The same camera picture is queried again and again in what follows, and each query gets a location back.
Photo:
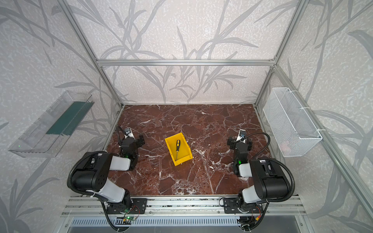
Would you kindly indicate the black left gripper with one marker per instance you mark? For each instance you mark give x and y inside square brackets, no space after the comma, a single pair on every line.
[131,141]

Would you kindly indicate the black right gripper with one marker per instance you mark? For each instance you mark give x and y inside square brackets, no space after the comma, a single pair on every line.
[239,144]

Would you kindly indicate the black yellow screwdriver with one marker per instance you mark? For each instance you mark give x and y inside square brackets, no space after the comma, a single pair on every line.
[178,143]

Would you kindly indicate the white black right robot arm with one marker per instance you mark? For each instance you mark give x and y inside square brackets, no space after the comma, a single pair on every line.
[273,181]

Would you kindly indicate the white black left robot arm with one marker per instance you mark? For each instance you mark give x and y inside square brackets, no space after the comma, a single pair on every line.
[89,176]

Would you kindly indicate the yellow plastic bin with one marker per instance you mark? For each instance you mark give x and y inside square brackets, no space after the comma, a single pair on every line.
[184,154]

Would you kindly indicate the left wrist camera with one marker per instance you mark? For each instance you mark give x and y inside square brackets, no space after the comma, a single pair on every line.
[128,133]

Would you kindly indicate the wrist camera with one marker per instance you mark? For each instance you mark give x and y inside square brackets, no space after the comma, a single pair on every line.
[128,133]
[242,136]

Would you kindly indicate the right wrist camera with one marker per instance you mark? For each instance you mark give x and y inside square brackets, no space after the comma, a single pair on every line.
[242,136]

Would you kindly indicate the white wire mesh basket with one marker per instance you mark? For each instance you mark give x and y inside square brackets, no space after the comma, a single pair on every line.
[292,127]

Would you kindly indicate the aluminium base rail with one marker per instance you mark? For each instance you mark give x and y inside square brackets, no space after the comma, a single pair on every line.
[210,205]

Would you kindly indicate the clear plastic wall shelf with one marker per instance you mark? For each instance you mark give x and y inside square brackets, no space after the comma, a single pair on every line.
[47,136]

